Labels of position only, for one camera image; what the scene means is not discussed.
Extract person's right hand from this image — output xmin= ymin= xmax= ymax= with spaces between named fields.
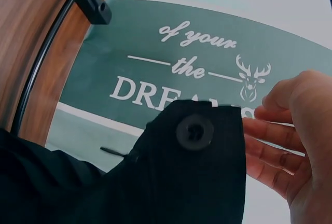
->
xmin=242 ymin=69 xmax=332 ymax=224

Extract black buttoned garment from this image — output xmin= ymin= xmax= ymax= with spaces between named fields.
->
xmin=0 ymin=99 xmax=247 ymax=224

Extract black tube with clamp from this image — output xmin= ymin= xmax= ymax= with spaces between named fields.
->
xmin=9 ymin=0 xmax=113 ymax=134

